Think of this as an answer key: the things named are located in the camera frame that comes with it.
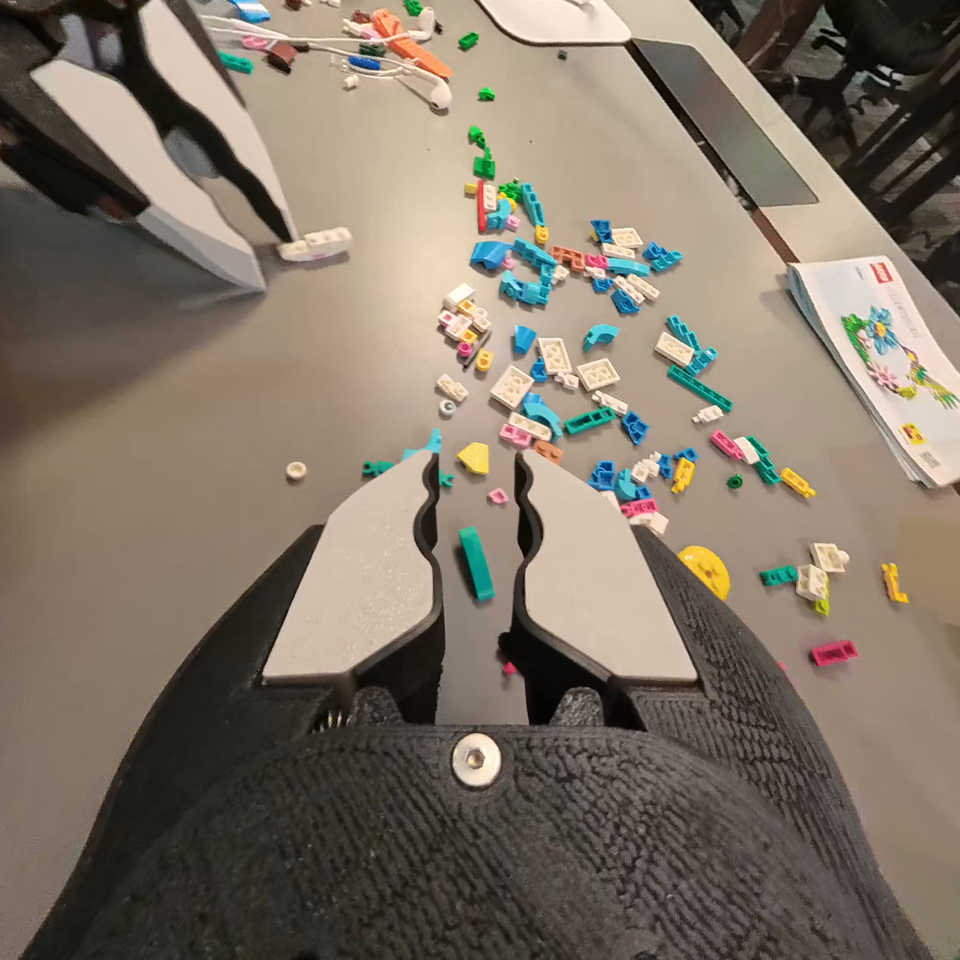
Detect black office chair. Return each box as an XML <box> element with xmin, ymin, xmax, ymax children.
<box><xmin>821</xmin><ymin>0</ymin><xmax>960</xmax><ymax>91</ymax></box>

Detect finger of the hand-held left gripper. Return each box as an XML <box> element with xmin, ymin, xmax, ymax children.
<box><xmin>30</xmin><ymin>58</ymin><xmax>268</xmax><ymax>292</ymax></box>
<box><xmin>123</xmin><ymin>0</ymin><xmax>300</xmax><ymax>243</ymax></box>

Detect white lego brick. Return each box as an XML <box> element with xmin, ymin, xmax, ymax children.
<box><xmin>279</xmin><ymin>227</ymin><xmax>354</xmax><ymax>264</ymax></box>

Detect white wired earphones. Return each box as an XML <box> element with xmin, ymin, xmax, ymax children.
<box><xmin>198</xmin><ymin>6</ymin><xmax>456</xmax><ymax>115</ymax></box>

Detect teal curved lego piece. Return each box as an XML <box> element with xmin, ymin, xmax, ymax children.
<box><xmin>458</xmin><ymin>526</ymin><xmax>497</xmax><ymax>602</ymax></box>

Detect scattered loose lego pieces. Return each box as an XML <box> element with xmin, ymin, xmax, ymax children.
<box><xmin>217</xmin><ymin>0</ymin><xmax>912</xmax><ymax>676</ymax></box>

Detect lego instruction booklet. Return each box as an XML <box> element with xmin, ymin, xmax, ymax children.
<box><xmin>786</xmin><ymin>255</ymin><xmax>960</xmax><ymax>490</ymax></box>

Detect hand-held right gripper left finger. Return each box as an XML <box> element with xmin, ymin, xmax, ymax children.
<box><xmin>262</xmin><ymin>452</ymin><xmax>444</xmax><ymax>685</ymax></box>

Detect white rounded mat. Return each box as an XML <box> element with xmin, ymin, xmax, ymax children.
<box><xmin>474</xmin><ymin>0</ymin><xmax>634</xmax><ymax>47</ymax></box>

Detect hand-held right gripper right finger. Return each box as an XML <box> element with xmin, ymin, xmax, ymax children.
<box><xmin>513</xmin><ymin>449</ymin><xmax>699</xmax><ymax>682</ymax></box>

